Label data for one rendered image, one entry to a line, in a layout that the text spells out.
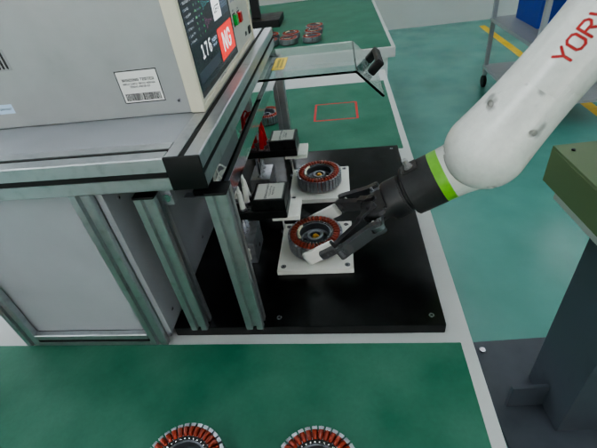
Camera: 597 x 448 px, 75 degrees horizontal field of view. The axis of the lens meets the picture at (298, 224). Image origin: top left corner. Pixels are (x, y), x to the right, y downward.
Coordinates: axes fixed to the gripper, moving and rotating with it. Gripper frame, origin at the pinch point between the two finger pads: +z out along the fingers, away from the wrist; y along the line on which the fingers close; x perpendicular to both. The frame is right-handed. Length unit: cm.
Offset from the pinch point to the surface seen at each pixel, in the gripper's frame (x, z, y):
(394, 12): 79, -20, -535
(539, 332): 107, -24, -38
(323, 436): 3.5, -2.5, 38.5
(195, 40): -40.9, -8.7, 4.8
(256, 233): -7.7, 9.6, 1.0
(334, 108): 5, 3, -81
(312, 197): 0.6, 3.3, -17.3
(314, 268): 1.9, 1.1, 7.2
